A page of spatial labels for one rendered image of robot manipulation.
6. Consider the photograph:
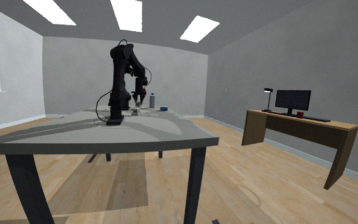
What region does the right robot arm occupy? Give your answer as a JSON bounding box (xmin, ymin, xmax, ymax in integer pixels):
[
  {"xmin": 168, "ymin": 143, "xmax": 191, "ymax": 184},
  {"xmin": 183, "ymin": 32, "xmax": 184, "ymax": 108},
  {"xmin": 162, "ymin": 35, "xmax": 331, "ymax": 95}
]
[{"xmin": 106, "ymin": 44, "xmax": 148, "ymax": 124}]

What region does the white bottle with blue cap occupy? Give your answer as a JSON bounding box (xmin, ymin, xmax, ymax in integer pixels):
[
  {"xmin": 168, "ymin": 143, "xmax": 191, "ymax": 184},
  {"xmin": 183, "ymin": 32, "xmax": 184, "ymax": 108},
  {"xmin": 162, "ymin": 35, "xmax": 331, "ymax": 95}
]
[{"xmin": 149, "ymin": 93, "xmax": 155, "ymax": 108}]

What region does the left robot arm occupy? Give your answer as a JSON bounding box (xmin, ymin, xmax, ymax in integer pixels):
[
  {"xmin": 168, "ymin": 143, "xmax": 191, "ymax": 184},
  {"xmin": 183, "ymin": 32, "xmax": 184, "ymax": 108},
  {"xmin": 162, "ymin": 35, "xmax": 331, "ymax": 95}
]
[{"xmin": 122, "ymin": 61, "xmax": 131, "ymax": 110}]

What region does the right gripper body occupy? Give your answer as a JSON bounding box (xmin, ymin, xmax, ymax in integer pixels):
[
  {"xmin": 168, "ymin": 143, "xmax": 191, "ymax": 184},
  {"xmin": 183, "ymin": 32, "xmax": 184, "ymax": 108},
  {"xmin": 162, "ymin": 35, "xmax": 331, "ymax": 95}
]
[{"xmin": 131, "ymin": 84, "xmax": 145, "ymax": 95}]

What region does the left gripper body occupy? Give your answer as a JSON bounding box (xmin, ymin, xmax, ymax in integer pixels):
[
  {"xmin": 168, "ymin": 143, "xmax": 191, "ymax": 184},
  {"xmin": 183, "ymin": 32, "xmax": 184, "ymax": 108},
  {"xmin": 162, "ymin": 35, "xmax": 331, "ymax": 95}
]
[{"xmin": 124, "ymin": 65, "xmax": 133, "ymax": 74}]

